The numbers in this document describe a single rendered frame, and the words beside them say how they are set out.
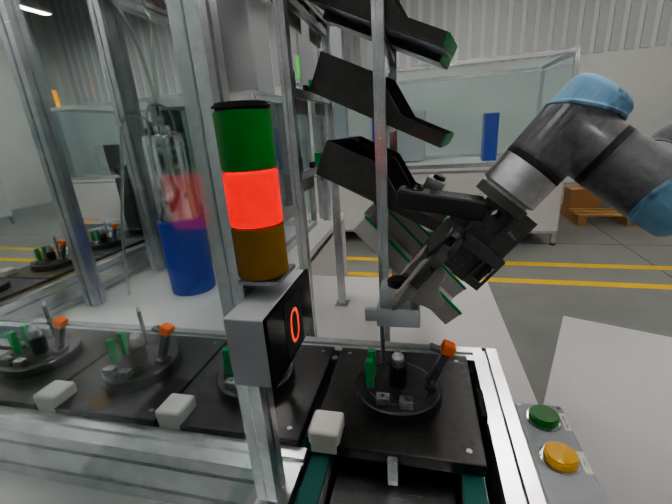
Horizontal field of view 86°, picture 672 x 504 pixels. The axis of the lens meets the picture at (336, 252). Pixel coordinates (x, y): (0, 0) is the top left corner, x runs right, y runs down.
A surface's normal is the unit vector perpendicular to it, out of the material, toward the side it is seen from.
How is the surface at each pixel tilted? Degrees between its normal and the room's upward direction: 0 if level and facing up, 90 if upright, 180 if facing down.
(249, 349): 90
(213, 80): 90
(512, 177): 73
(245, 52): 90
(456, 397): 0
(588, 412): 0
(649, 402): 0
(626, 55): 90
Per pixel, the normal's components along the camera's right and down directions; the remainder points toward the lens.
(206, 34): 0.97, 0.01
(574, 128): -0.50, 0.07
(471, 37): -0.26, 0.33
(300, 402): -0.07, -0.95
